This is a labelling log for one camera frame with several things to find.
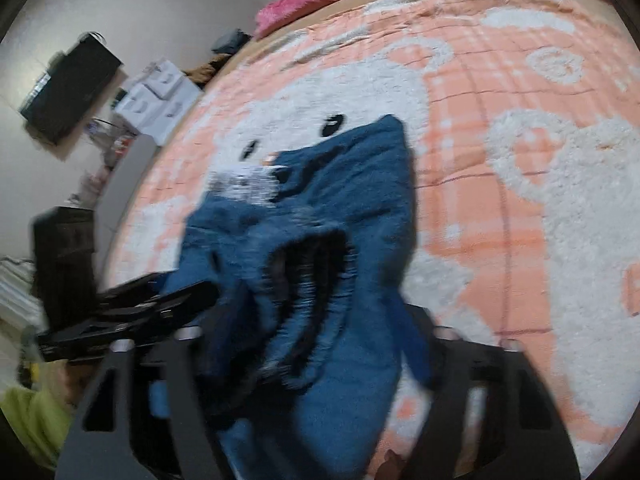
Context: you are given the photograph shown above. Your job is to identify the grey box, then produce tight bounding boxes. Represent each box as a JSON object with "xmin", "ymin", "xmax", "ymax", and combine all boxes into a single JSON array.
[{"xmin": 94, "ymin": 134, "xmax": 162, "ymax": 266}]

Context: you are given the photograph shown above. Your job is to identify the white slatted rack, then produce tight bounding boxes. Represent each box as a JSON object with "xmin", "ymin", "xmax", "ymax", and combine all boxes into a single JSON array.
[{"xmin": 0, "ymin": 256, "xmax": 47, "ymax": 322}]

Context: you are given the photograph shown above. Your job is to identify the blue folded clothes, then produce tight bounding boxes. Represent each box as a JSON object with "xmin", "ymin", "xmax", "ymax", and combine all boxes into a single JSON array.
[{"xmin": 211, "ymin": 29, "xmax": 252, "ymax": 55}]

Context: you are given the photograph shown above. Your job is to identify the person's left forearm green sleeve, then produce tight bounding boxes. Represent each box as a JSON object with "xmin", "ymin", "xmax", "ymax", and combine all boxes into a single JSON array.
[{"xmin": 0, "ymin": 365, "xmax": 87, "ymax": 470}]

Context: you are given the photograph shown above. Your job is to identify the pink and white printed blanket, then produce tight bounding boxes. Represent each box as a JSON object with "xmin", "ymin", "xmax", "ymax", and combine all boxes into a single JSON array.
[{"xmin": 107, "ymin": 0, "xmax": 640, "ymax": 480}]

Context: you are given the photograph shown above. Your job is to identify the bed with tan sheet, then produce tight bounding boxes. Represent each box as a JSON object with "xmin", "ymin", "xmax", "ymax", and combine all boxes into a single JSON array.
[{"xmin": 207, "ymin": 0, "xmax": 381, "ymax": 86}]

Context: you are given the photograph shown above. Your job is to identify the white drawer cabinet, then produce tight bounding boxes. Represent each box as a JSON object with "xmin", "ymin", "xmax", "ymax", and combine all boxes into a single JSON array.
[{"xmin": 111, "ymin": 59, "xmax": 204, "ymax": 145}]

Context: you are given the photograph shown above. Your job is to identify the brown cloth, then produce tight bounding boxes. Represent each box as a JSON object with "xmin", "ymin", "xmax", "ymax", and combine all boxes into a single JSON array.
[{"xmin": 181, "ymin": 54, "xmax": 232, "ymax": 87}]

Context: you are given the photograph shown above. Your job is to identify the black flat television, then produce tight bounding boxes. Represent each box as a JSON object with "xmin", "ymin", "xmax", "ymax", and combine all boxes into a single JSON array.
[{"xmin": 19, "ymin": 31, "xmax": 124, "ymax": 147}]

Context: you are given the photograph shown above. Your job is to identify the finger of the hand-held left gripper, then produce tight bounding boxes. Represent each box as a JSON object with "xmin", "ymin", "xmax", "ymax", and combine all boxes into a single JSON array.
[
  {"xmin": 36, "ymin": 281, "xmax": 219, "ymax": 363},
  {"xmin": 96, "ymin": 271, "xmax": 175, "ymax": 313}
]

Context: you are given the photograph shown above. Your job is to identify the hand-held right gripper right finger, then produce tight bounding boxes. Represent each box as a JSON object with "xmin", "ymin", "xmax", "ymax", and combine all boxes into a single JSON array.
[{"xmin": 397, "ymin": 302, "xmax": 581, "ymax": 480}]

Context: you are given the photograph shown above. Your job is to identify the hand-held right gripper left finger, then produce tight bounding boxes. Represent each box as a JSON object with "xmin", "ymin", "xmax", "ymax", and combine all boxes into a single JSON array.
[{"xmin": 54, "ymin": 325, "xmax": 237, "ymax": 480}]

